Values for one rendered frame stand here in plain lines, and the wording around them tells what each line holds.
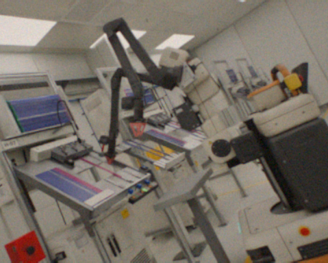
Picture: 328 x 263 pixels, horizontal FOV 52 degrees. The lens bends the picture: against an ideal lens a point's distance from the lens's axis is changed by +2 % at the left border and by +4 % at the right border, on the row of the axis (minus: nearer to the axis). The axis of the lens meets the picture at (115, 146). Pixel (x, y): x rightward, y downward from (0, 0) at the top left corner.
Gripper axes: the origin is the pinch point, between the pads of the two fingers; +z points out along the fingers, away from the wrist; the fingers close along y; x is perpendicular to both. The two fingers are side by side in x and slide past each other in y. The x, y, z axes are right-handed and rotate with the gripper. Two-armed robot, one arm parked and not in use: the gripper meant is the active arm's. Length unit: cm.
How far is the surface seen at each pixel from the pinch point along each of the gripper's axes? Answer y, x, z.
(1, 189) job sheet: 61, -49, 18
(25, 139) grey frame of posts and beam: 42, -47, -16
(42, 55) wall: -174, -262, -21
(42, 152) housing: 36, -36, -8
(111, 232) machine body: 24, 25, 38
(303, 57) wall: -752, 25, -31
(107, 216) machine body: 18.6, 16.4, 30.9
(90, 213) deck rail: 60, 30, -1
